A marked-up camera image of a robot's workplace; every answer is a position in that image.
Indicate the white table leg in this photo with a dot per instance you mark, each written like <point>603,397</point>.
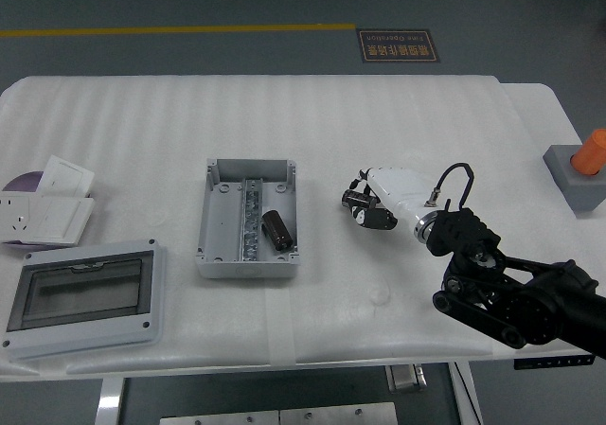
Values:
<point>110,401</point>
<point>466,392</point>

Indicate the orange cylinder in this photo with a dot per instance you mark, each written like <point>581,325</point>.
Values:
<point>591,155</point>

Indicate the grey open junction box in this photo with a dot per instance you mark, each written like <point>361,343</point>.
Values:
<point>222,226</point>

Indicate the black table control panel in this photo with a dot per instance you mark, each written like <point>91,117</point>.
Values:
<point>544,363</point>

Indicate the white switch panel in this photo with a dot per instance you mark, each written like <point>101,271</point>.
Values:
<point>66,176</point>
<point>61,219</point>

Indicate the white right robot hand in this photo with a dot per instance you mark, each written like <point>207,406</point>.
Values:
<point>402,186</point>

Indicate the dark brown cylindrical battery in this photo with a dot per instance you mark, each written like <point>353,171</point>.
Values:
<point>277,230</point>

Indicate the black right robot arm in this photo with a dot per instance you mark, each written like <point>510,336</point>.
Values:
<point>497,283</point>

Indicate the grey metal plate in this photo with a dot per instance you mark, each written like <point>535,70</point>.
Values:
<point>338,415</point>
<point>218,418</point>

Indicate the metal mounting rail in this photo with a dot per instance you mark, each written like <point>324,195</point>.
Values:
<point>250,212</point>

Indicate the black floor sign orange text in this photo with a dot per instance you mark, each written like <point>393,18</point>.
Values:
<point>398,45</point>

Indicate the black printed cylindrical battery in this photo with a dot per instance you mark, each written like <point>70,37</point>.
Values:
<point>356,200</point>

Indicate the white foam mat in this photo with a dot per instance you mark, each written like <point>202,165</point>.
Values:
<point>331,127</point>

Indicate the grey block base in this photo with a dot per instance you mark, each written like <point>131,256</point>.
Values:
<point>584,193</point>

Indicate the white wall socket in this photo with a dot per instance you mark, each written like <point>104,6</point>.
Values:
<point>16,217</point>

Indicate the grey cover with clear window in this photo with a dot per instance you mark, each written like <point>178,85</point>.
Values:
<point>85,292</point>

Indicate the metal bracket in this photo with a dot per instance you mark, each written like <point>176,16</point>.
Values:
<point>406,378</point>

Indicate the purple disc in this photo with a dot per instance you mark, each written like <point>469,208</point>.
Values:
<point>26,182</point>

